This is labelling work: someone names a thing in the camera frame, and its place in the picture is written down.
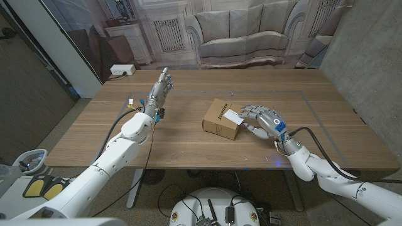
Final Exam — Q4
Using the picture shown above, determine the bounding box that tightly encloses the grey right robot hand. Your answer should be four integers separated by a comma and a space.
240, 104, 288, 141

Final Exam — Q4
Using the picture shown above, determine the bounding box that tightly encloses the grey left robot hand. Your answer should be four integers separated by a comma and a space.
143, 67, 174, 119

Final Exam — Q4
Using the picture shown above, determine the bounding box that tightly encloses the white card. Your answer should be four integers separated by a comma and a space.
223, 109, 245, 126

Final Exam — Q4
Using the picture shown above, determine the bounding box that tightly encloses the brown cardboard packing box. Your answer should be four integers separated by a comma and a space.
202, 98, 246, 141

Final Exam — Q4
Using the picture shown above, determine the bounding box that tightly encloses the white power strip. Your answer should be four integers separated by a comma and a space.
109, 63, 136, 76

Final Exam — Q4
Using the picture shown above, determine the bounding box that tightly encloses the grey table leg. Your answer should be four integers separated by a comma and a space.
126, 168, 144, 210
284, 169, 304, 213

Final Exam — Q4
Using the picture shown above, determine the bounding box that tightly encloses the black round floor fan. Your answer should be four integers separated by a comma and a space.
140, 168, 166, 186

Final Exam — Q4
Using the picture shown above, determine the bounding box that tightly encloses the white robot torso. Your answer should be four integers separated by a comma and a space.
169, 187, 261, 226

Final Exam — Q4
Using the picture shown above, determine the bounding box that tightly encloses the printed living room backdrop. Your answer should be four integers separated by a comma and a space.
40, 0, 356, 84

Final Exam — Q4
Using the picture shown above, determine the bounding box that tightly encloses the black power adapter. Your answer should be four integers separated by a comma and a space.
225, 205, 235, 224

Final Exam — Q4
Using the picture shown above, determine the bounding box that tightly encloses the black antenna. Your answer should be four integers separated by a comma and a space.
207, 198, 219, 225

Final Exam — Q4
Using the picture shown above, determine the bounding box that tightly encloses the white grey controller device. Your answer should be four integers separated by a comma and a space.
12, 148, 50, 176

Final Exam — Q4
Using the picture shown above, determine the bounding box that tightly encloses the yellow foot pedal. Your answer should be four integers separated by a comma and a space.
22, 175, 48, 198
42, 180, 72, 201

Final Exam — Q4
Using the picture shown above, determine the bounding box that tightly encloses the clear plastic bin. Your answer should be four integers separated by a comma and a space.
0, 164, 23, 197

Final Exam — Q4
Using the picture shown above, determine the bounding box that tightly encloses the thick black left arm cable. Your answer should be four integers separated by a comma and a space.
97, 106, 144, 158

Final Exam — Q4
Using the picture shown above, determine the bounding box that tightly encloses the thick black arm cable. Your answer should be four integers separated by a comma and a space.
288, 126, 402, 185
97, 106, 144, 158

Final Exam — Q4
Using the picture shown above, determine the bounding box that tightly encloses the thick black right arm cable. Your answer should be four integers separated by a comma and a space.
288, 126, 402, 185

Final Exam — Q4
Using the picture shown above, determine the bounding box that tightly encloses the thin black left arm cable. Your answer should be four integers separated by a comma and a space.
90, 124, 156, 217

